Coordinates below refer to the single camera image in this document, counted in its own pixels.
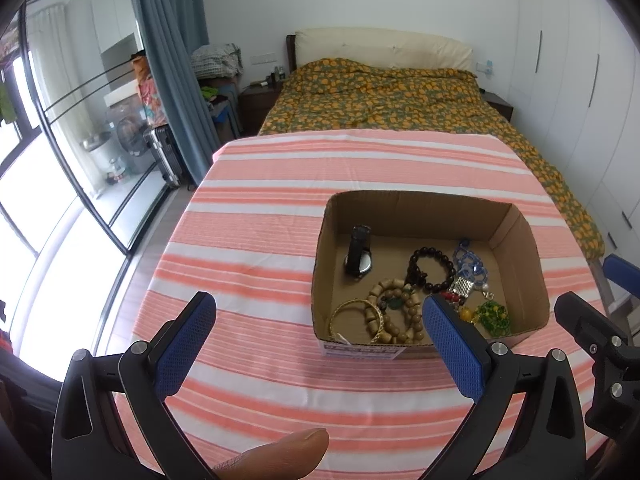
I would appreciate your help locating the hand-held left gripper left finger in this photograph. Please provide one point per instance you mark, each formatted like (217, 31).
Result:
(182, 345)

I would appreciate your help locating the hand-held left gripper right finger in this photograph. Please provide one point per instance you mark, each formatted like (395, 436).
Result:
(455, 350)

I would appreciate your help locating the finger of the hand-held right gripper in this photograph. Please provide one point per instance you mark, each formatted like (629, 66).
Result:
(615, 375)
(624, 277)

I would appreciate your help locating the gold bangle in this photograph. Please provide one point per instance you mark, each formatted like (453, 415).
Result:
(332, 320)

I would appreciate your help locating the printed cardboard box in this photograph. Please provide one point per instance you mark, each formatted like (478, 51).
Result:
(425, 210)

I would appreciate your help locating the person's left hand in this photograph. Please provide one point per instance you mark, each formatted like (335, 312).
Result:
(285, 455)

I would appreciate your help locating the pink striped cloth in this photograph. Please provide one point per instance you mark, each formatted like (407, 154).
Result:
(250, 235)

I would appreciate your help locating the black wristwatch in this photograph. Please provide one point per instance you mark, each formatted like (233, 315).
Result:
(357, 255)

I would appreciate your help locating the grey suitcase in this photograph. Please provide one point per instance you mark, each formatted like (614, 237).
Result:
(162, 155)

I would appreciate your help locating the white wardrobe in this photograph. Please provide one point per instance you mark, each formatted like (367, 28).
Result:
(575, 85)

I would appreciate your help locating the dark wooden nightstand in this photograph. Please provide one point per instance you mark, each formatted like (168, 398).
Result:
(497, 105)
(257, 107)

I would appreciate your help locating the washing machine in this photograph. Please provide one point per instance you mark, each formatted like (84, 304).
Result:
(125, 135)

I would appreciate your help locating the metal basin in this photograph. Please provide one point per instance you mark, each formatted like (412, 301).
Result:
(97, 141)

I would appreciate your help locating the blue stool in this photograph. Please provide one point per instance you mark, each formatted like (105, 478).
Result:
(226, 117)

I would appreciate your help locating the colourful hanging cloth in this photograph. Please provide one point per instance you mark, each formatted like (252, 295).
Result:
(150, 95)

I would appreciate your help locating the yellow floral blanket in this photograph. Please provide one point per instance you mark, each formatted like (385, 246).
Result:
(390, 100)

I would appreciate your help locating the glass sliding door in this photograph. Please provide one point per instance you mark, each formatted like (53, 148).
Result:
(60, 110)

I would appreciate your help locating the blue-grey curtain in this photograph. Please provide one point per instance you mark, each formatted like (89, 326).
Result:
(170, 60)

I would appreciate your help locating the checked fabric pile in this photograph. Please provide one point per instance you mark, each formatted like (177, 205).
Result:
(215, 60)

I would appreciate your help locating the cream headboard cushion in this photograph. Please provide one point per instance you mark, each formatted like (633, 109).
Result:
(380, 45)

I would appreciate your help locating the wall socket with blue plug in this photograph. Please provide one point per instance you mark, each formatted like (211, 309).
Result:
(485, 66)

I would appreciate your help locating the white wall switch plate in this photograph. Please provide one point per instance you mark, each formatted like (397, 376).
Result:
(263, 57)

